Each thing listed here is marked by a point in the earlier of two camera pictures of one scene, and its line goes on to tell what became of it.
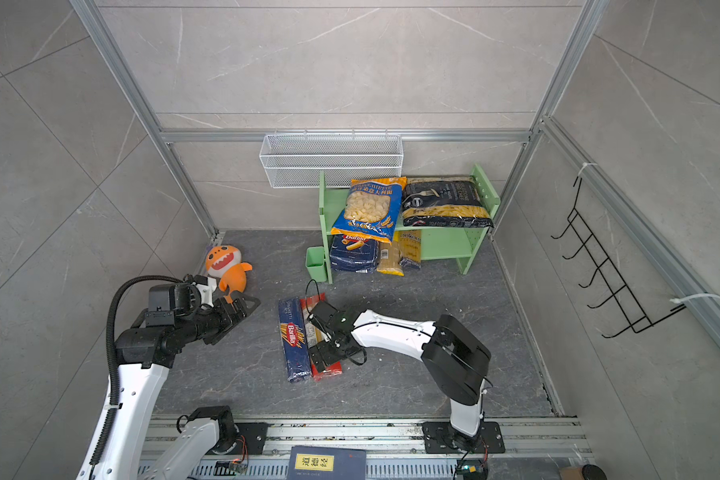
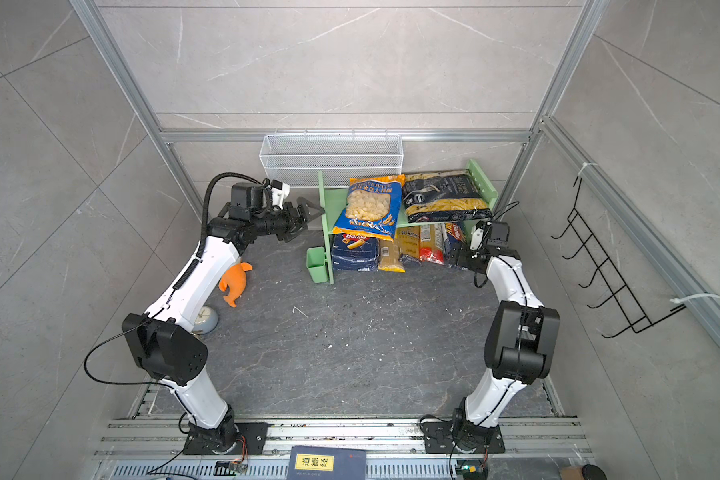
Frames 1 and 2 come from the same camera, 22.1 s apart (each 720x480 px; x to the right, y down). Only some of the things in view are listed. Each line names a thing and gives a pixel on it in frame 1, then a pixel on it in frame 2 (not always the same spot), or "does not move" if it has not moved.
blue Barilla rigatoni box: (349, 253) does not move
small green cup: (315, 262) does not move
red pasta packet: (316, 337) -> (433, 239)
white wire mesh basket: (296, 160) does not move
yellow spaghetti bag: (389, 260) does not move
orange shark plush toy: (225, 263) does not move
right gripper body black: (349, 353) -> (469, 257)
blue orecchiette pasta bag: (370, 208) does not move
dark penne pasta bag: (443, 201) does not move
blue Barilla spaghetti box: (294, 339) -> (455, 234)
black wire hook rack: (608, 272) does not move
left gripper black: (227, 321) -> (294, 223)
